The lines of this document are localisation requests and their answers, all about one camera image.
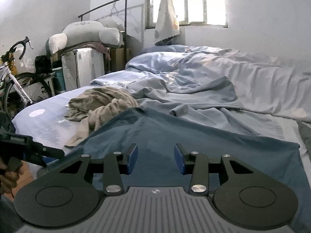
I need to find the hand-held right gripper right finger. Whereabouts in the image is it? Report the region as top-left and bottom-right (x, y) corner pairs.
(174, 143), (252, 196)

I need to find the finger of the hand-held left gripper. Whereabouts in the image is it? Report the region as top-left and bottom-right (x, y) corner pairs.
(24, 141), (66, 168)

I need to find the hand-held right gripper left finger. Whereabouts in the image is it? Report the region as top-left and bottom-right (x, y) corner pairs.
(59, 143), (139, 196)

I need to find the dark blue t-shirt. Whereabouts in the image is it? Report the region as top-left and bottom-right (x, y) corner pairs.
(42, 107), (311, 214)

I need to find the black metal clothes rack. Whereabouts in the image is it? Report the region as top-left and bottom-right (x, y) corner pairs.
(78, 0), (134, 52)

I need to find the person's left hand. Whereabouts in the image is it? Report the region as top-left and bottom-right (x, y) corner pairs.
(0, 158), (25, 196)

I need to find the white bicycle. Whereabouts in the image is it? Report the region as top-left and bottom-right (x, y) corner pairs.
(0, 36), (53, 117)

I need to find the beige garment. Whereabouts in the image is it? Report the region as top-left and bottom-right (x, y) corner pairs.
(64, 86), (139, 148)

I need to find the light grey-blue shirt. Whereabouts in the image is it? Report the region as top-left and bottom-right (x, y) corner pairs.
(121, 76), (300, 143)

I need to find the blue-grey woven cloth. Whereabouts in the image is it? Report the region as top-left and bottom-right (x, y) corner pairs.
(0, 195), (19, 233)

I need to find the teal bin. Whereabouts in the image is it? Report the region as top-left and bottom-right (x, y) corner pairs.
(52, 67), (66, 94)

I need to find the white plastic bag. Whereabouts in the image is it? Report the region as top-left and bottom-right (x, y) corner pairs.
(14, 49), (36, 75)

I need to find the black bag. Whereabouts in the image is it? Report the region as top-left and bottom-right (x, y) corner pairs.
(35, 55), (53, 75)

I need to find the white ribbed suitcase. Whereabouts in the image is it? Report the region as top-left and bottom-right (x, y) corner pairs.
(61, 48), (107, 93)

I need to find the cardboard box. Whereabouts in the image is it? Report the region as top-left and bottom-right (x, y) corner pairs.
(109, 49), (133, 72)

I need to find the blue pillow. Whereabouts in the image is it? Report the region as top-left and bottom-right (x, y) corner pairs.
(140, 45), (189, 54)

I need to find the light blue duvet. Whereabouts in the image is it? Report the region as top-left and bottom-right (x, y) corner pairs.
(125, 45), (311, 123)

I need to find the pink cloth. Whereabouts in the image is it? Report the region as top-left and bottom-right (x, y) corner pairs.
(89, 42), (111, 62)

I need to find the grey-green garment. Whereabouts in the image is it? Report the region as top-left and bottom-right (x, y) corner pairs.
(296, 120), (311, 156)

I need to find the white plush pillow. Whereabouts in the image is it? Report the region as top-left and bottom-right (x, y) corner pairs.
(48, 21), (124, 55)

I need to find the white patterned curtain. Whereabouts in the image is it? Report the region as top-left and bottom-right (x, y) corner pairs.
(154, 0), (181, 46)

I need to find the barred window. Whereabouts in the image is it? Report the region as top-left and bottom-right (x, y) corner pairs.
(144, 0), (229, 30)

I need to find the wire clothes hanger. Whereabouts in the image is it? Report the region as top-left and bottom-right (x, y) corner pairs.
(109, 1), (120, 17)

